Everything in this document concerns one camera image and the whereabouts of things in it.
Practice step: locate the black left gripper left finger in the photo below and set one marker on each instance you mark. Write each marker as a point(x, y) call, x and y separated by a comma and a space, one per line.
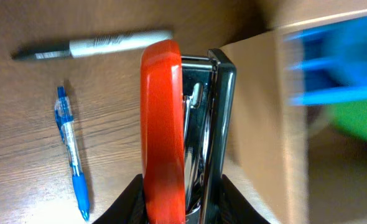
point(129, 207)

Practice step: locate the cardboard box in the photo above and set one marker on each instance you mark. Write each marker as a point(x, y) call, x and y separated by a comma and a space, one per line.
point(302, 168)

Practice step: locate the blue plastic case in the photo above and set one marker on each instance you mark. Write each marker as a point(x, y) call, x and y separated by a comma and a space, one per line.
point(333, 62)

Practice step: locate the orange black stapler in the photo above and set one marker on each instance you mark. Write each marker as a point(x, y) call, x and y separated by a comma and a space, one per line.
point(185, 109)

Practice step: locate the blue pen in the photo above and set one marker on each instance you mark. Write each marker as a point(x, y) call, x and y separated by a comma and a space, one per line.
point(65, 122)

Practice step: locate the black silver marker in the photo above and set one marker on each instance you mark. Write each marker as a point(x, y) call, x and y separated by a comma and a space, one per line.
point(95, 46)

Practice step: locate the green tape roll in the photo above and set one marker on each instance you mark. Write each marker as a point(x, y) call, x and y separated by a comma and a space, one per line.
point(350, 117)

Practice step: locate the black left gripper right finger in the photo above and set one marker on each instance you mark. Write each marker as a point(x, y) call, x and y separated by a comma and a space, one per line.
point(234, 208)

